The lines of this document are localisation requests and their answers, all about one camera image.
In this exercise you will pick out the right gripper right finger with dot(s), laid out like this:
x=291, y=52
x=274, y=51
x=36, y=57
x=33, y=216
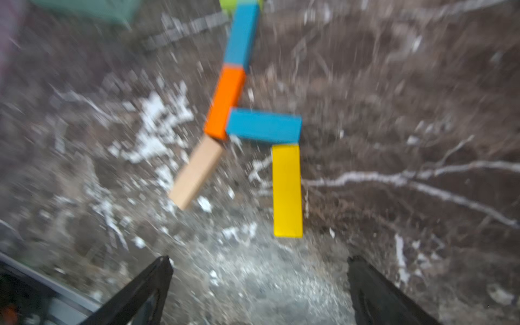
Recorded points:
x=376, y=301

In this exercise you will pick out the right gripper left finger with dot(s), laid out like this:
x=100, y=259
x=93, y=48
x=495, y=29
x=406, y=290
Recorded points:
x=141, y=301

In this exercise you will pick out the yellow building block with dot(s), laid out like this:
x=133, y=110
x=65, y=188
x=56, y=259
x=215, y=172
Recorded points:
x=286, y=177

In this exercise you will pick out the natural wood building block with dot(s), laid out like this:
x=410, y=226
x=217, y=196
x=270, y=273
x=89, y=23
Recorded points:
x=193, y=175

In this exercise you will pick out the teal block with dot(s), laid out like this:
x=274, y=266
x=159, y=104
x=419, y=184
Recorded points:
x=264, y=126
x=242, y=35

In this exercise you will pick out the orange building block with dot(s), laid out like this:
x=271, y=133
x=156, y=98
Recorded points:
x=227, y=93

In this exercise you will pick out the green building block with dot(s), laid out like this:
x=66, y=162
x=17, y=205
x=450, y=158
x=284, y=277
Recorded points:
x=230, y=6

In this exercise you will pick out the green plastic file basket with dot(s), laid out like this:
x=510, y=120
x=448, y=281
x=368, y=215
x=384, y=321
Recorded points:
x=119, y=12

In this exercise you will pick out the aluminium front rail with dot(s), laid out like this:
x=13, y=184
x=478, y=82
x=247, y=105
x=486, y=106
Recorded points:
x=28, y=297

